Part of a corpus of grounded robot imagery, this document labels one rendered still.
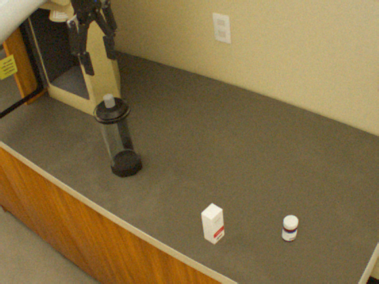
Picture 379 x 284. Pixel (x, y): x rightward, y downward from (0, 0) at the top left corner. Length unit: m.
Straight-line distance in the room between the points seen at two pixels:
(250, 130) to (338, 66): 0.36
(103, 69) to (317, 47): 0.73
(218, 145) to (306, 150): 0.28
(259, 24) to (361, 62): 0.37
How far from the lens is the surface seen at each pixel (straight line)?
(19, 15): 0.86
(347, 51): 1.39
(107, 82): 1.57
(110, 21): 1.15
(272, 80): 1.59
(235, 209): 1.22
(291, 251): 1.13
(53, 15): 1.54
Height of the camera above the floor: 1.88
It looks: 41 degrees down
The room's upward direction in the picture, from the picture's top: 8 degrees counter-clockwise
